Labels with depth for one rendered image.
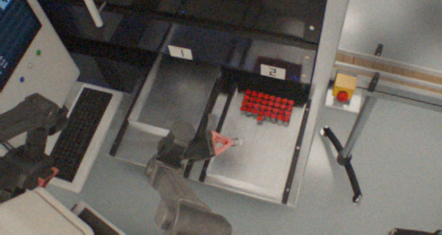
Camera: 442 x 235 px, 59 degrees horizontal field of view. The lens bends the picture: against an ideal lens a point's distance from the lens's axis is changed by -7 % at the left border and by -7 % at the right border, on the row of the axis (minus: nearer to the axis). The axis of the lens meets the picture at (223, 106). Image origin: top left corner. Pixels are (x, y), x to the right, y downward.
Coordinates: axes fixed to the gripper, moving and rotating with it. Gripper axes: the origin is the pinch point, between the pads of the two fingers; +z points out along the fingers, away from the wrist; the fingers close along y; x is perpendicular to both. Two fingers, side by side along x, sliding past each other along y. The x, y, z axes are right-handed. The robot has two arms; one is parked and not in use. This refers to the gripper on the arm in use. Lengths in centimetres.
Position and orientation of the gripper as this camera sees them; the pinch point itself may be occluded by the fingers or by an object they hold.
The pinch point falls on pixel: (227, 143)
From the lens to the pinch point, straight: 113.6
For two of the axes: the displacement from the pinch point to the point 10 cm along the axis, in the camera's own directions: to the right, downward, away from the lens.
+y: -5.0, 2.9, 8.2
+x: 2.1, 9.5, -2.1
